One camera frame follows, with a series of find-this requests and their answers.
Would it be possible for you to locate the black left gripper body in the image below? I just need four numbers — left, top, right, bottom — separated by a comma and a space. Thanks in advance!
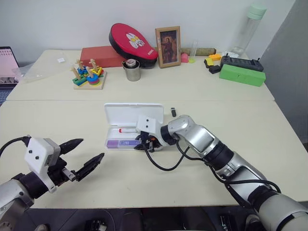
47, 156, 77, 188

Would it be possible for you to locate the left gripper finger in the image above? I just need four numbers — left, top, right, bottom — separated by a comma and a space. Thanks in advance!
75, 153, 105, 182
59, 138, 84, 156

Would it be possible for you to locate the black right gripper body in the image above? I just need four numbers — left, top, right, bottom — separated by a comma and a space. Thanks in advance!
137, 131, 162, 153

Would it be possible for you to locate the white pencil case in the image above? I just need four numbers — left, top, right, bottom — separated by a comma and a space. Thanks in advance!
104, 103, 165, 151

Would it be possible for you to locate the metal cup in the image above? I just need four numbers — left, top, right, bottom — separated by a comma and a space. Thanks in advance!
121, 60, 141, 82

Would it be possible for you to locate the wooden shape stacking toy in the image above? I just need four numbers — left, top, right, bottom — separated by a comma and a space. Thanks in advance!
70, 58, 107, 91

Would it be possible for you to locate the clear plastic bag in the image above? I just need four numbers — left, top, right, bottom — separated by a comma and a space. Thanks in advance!
11, 50, 71, 84

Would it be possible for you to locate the red rectangular box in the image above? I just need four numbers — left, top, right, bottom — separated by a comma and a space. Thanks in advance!
79, 46, 126, 69

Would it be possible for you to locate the small black block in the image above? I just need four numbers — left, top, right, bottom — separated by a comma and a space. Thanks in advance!
207, 64, 221, 75

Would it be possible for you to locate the red black oval pad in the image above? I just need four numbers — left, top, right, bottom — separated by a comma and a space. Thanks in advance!
108, 23, 159, 69

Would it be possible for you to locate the clear tube green base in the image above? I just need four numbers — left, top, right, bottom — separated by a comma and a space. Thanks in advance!
188, 40, 199, 64

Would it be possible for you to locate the laptop computer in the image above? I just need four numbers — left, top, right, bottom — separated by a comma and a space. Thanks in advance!
0, 46, 20, 107

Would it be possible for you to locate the yellow orange toy block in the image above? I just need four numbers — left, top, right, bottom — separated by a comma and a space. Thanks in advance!
204, 53, 222, 66

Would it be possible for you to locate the brown rolled mat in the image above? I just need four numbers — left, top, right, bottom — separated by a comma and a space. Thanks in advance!
180, 47, 218, 56

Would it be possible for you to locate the green rectangular box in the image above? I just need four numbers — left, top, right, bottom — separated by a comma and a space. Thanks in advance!
218, 64, 267, 87

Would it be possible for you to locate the clear bottle green lid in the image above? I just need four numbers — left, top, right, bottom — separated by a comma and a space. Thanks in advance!
231, 3, 268, 59

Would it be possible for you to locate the grey partition panel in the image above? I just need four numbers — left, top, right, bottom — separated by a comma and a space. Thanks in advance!
259, 0, 308, 156

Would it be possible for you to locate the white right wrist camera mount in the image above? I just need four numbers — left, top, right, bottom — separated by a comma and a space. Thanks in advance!
136, 115, 167, 146

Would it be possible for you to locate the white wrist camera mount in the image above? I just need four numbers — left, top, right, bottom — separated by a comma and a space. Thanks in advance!
136, 115, 167, 146
24, 137, 61, 193

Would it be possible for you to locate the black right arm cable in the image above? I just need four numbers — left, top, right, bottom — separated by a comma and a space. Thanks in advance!
143, 141, 282, 194

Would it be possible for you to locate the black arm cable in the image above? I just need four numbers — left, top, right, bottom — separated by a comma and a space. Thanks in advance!
0, 136, 31, 157
143, 141, 282, 194

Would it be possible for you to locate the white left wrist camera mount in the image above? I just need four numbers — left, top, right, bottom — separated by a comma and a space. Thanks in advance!
24, 137, 61, 193

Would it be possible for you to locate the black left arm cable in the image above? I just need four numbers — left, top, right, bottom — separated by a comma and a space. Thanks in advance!
0, 136, 31, 157

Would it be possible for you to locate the wooden picture frame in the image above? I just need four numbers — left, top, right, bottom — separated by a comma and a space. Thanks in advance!
154, 26, 182, 69

